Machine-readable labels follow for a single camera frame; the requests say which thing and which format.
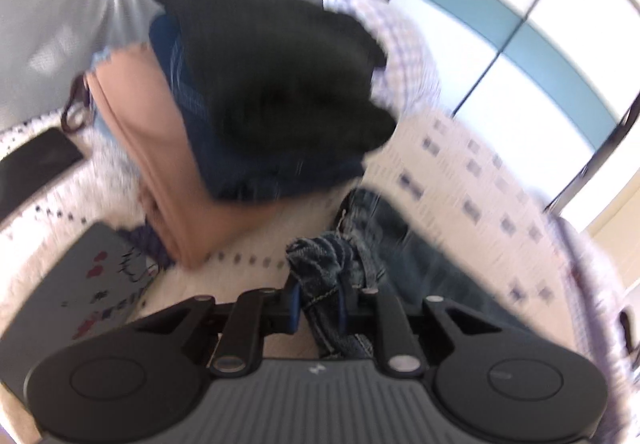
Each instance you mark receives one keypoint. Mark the grey padded headboard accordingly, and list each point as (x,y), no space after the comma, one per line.
(55,9)

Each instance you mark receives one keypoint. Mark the dark denim jeans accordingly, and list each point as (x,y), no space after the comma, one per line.
(345,264)

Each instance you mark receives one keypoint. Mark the folded navy blue garment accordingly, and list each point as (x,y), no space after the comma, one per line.
(200,124)

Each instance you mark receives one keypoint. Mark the purple plaid pillow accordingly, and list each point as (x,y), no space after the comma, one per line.
(400,44)

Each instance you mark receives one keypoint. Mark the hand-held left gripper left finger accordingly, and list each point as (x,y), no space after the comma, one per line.
(294,303)

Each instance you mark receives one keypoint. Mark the grey laptop with stickers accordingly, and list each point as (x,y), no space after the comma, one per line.
(75,279)

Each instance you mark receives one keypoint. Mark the purple bear print blanket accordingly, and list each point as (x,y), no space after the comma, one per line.
(585,274)

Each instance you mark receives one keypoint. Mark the beige quilted bedspread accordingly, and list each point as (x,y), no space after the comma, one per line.
(460,174)

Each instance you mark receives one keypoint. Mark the dark purple cloth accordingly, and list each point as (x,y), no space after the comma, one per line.
(145,241)

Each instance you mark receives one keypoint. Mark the folded black garment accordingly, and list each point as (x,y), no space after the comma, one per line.
(280,59)

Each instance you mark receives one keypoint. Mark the white and teal wardrobe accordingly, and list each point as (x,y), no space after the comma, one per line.
(520,39)

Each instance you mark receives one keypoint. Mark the black smartphone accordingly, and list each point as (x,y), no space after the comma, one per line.
(35,166)

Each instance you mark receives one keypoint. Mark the folded tan garment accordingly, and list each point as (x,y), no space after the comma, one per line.
(145,124)

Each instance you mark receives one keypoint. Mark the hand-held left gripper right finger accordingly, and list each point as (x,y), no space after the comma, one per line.
(360,306)

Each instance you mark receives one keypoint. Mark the dark brown soft item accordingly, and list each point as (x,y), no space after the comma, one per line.
(626,329)

